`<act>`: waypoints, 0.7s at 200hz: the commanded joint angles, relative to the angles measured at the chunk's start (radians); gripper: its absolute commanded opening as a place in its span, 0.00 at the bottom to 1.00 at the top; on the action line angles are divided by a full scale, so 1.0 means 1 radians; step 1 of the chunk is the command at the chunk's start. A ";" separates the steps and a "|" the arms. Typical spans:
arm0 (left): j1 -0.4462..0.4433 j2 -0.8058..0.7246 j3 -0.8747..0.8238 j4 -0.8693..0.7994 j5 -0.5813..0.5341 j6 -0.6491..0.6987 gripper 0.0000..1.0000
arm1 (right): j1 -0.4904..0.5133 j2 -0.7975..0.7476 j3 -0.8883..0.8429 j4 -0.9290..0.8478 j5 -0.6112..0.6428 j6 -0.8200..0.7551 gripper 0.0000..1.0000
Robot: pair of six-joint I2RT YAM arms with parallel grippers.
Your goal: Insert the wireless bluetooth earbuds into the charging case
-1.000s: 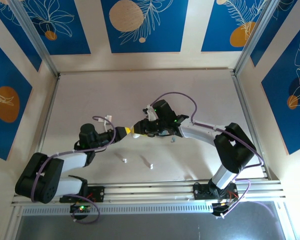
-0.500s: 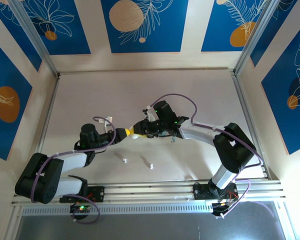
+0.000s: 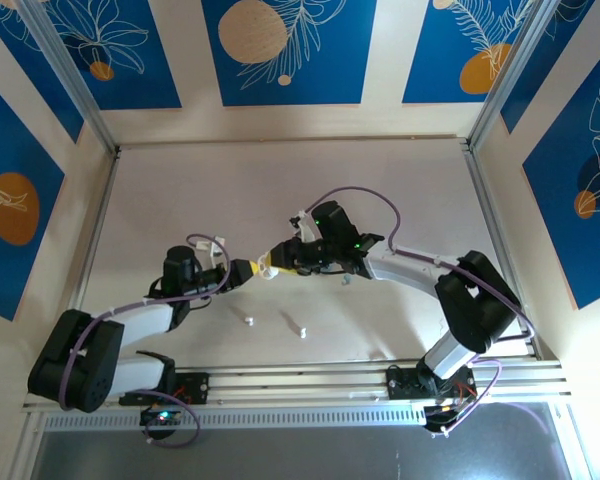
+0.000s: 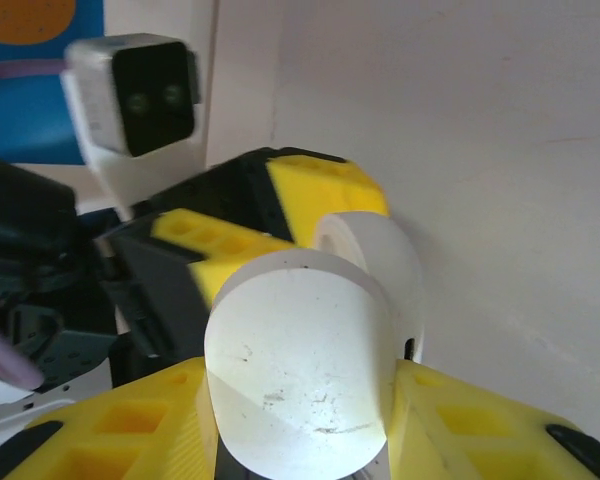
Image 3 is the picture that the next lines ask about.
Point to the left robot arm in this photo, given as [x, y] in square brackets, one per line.
[140, 320]

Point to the left aluminium frame post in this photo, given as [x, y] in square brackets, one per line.
[65, 75]

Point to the left aluminium table side rail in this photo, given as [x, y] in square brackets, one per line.
[88, 260]

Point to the long aluminium base rail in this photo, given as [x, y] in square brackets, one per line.
[305, 382]

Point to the white earbud charging case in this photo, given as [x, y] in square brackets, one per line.
[267, 270]

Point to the right aluminium table side rail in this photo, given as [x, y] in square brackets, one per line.
[501, 250]

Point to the aluminium table side rail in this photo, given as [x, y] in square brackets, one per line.
[501, 250]
[88, 260]

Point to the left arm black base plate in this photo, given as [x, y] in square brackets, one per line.
[195, 387]

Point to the right aluminium frame post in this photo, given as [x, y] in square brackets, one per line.
[510, 75]

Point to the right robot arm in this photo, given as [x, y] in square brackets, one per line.
[405, 272]

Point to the aluminium frame post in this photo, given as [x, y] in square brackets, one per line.
[510, 75]
[65, 75]

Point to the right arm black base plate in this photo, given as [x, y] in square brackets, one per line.
[402, 385]

